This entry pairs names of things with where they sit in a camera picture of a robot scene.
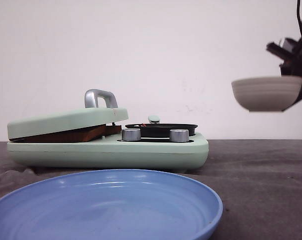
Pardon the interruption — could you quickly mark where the grey table cloth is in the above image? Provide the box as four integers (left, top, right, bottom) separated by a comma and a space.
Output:
0, 140, 302, 240

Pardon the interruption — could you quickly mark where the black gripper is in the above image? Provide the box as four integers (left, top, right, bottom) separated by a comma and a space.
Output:
266, 39, 302, 107

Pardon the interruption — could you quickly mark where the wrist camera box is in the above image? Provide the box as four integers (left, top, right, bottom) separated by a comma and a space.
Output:
279, 37, 298, 54

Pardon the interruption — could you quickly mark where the beige ribbed bowl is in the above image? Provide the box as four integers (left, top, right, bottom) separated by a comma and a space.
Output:
231, 75, 302, 112

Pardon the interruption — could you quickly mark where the mint green breakfast maker base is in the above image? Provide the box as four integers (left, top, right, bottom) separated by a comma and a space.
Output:
7, 133, 209, 171

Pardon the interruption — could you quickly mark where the left silver control knob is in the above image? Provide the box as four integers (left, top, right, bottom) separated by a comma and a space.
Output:
121, 128, 141, 142

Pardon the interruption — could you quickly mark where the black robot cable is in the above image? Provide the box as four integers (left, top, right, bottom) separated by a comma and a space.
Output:
296, 0, 302, 40

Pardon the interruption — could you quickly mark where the breakfast maker hinged lid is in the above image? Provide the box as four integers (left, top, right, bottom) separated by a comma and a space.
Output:
7, 89, 128, 141

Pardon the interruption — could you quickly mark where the toast bread slice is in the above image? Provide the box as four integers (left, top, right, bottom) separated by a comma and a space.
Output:
9, 124, 107, 143
104, 125, 122, 136

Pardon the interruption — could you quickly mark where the right silver control knob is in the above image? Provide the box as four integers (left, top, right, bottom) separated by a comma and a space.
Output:
169, 129, 189, 143

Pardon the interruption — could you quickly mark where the black round frying pan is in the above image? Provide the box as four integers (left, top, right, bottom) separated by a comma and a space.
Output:
126, 115, 198, 138

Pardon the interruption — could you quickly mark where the blue round plate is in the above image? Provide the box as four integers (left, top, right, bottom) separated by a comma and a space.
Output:
0, 169, 223, 240

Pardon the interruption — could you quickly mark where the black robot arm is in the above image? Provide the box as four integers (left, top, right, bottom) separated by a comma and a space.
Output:
266, 17, 302, 105

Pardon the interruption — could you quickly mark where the silver control knob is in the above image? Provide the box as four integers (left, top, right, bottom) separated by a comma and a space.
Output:
169, 129, 189, 143
121, 128, 141, 142

